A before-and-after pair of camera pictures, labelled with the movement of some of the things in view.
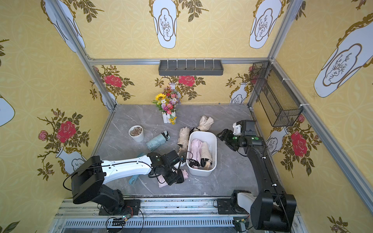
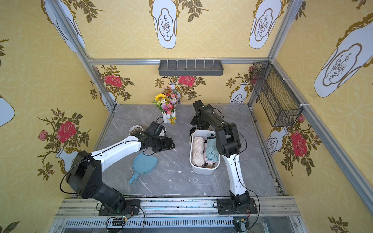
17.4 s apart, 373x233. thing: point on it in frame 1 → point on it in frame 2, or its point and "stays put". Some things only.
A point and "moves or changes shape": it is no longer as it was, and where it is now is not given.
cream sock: (184, 136) → (198, 157)
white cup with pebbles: (136, 133) stays put
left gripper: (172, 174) → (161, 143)
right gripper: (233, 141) → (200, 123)
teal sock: (158, 141) moves or changes shape
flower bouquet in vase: (168, 101) stays put
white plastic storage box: (201, 153) stays put
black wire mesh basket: (279, 103) stays put
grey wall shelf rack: (194, 67) stays put
